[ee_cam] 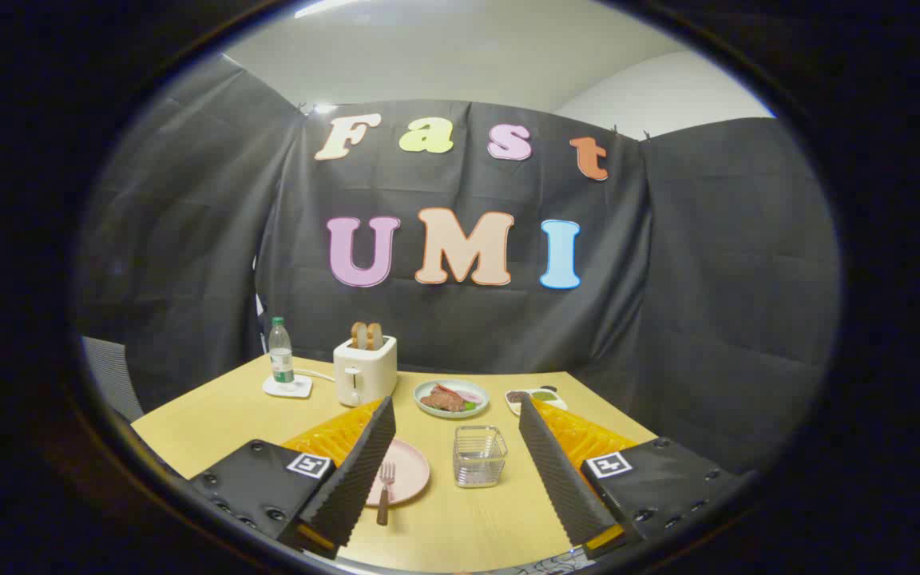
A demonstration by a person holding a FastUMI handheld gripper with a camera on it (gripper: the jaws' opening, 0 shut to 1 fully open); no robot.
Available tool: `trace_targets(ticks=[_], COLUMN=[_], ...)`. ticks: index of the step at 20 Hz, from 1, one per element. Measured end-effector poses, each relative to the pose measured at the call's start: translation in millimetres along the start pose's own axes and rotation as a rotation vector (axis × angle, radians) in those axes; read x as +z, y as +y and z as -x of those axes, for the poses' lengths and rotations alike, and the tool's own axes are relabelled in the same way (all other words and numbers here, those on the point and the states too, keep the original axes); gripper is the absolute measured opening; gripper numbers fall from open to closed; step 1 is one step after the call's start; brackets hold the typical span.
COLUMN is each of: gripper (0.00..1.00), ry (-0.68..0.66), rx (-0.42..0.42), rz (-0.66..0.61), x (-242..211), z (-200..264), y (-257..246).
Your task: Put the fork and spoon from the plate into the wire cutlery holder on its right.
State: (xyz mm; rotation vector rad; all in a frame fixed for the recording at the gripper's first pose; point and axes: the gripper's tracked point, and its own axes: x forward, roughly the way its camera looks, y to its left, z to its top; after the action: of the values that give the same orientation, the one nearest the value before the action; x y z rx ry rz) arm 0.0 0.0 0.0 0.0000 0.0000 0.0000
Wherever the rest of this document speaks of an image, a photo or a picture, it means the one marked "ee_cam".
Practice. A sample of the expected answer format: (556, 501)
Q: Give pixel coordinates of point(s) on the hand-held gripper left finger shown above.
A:
(356, 467)

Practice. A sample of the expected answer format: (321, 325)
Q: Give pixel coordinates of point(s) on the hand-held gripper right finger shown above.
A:
(556, 467)

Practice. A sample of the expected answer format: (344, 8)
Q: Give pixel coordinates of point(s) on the pink round plate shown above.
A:
(410, 471)

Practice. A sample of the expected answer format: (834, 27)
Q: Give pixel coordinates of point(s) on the white divided dish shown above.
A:
(556, 402)

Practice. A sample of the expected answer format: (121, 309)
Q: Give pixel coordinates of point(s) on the pale green plate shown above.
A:
(428, 407)

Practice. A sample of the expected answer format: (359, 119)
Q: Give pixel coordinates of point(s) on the white square coaster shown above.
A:
(301, 389)

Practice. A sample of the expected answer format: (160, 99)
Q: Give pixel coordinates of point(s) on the cream white toaster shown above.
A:
(372, 371)

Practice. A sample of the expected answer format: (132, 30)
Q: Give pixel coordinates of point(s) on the brown meat slice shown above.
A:
(444, 399)

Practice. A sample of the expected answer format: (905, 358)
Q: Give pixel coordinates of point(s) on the pink ham slice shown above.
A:
(469, 395)

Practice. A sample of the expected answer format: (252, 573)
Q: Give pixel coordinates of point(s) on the clear plastic water bottle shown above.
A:
(281, 359)

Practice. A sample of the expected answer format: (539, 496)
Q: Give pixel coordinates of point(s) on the brown toast slice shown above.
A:
(358, 335)
(376, 335)

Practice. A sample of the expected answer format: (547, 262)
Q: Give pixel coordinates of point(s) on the black backdrop cloth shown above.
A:
(668, 319)

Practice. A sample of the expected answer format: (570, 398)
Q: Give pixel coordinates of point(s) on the grey mesh chair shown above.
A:
(113, 375)

